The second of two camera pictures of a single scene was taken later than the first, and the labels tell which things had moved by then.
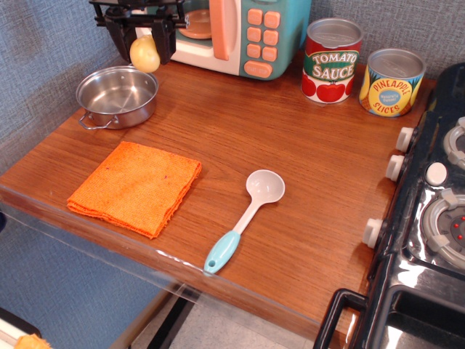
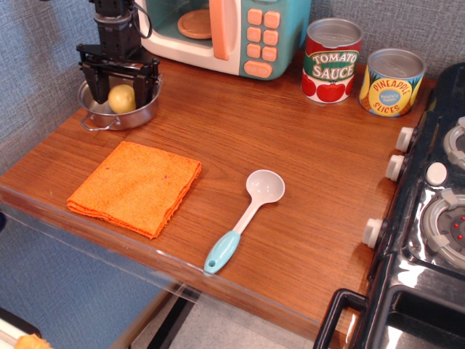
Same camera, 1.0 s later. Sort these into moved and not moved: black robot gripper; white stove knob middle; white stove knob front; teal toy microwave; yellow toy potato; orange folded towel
Moved: yellow toy potato; black robot gripper
Not moved: white stove knob middle; orange folded towel; teal toy microwave; white stove knob front
